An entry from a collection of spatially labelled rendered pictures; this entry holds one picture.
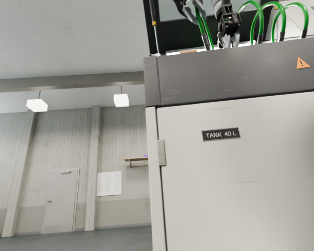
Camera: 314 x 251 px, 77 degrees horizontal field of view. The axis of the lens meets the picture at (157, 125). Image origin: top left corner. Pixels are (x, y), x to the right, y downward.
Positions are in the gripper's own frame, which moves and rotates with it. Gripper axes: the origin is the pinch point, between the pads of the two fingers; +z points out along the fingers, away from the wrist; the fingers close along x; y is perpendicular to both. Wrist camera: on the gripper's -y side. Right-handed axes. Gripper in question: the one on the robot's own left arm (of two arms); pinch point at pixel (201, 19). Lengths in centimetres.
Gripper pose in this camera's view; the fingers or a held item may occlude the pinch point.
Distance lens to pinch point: 88.9
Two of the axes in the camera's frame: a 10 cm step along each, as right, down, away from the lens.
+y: -3.1, 3.9, -8.7
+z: 6.2, 7.7, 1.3
